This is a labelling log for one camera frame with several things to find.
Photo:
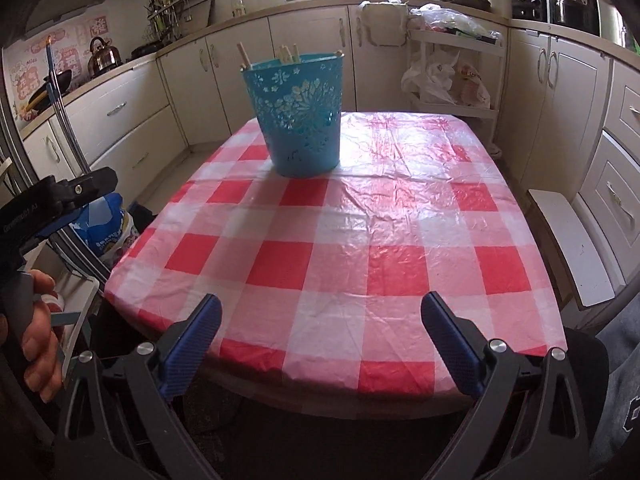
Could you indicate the black wok with wooden handle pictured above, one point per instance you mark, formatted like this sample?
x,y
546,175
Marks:
x,y
41,100

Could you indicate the steel whistling kettle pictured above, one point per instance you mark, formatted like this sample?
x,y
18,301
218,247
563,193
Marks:
x,y
104,57

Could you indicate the white rolling storage cart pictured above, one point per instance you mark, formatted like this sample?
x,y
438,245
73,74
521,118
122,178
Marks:
x,y
452,73

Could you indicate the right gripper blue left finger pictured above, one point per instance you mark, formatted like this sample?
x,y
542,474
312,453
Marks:
x,y
184,345

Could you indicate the wall utensil rack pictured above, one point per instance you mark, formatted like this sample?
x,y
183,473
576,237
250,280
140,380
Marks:
x,y
166,17

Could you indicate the blue mop handle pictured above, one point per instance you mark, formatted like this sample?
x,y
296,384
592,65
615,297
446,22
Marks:
x,y
60,112

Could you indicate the teal perforated utensil bucket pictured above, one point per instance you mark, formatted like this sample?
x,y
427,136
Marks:
x,y
298,106

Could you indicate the person's left hand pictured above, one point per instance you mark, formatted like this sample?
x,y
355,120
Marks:
x,y
39,342

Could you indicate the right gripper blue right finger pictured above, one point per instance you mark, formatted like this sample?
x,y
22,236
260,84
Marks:
x,y
458,342

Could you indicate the clear plastic oil bottle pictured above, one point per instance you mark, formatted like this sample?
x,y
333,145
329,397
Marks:
x,y
238,8

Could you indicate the blue white plastic bag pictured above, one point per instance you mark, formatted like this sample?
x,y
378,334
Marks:
x,y
106,228

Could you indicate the white bag on cabinet door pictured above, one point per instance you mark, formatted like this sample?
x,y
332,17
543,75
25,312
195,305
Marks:
x,y
385,23

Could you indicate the steel pot on shelf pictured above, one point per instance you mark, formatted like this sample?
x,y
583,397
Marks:
x,y
577,14

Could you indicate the red white checkered tablecloth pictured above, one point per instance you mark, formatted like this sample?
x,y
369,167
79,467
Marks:
x,y
321,279

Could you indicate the dark cutting board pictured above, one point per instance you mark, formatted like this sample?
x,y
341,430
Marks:
x,y
196,16

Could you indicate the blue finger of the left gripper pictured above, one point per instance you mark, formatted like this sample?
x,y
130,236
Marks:
x,y
57,225
83,190

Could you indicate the white stool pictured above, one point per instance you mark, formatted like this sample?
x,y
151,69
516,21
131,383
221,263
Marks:
x,y
590,281

